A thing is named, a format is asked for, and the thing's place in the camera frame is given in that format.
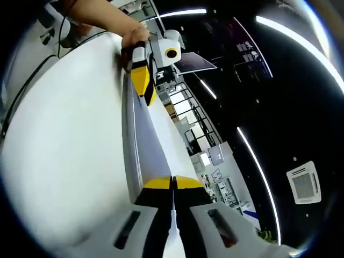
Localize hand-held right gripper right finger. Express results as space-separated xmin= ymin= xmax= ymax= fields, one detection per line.
xmin=174 ymin=176 xmax=296 ymax=258

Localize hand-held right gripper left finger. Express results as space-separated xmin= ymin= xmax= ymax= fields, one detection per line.
xmin=80 ymin=176 xmax=173 ymax=258

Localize single white paper sheet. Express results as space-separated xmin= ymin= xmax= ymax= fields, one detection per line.
xmin=133 ymin=88 xmax=182 ymax=258

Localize person's left hand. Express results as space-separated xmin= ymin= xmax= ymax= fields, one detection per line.
xmin=120 ymin=25 xmax=151 ymax=52

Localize silver laptop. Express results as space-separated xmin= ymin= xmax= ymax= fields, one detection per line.
xmin=174 ymin=52 xmax=218 ymax=76

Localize white ceiling light strip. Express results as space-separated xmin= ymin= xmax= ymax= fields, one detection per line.
xmin=255 ymin=15 xmax=344 ymax=92
xmin=236 ymin=126 xmax=282 ymax=246
xmin=198 ymin=79 xmax=217 ymax=100
xmin=158 ymin=9 xmax=207 ymax=19

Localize white chest-worn device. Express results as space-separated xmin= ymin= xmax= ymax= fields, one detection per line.
xmin=34 ymin=0 xmax=72 ymax=54

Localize white ceiling air vent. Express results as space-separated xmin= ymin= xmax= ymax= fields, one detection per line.
xmin=286 ymin=160 xmax=323 ymax=205

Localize small grey wall monitor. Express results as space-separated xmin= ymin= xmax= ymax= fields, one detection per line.
xmin=208 ymin=144 xmax=233 ymax=166

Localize black device cable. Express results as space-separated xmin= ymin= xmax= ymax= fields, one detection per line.
xmin=0 ymin=16 xmax=71 ymax=140

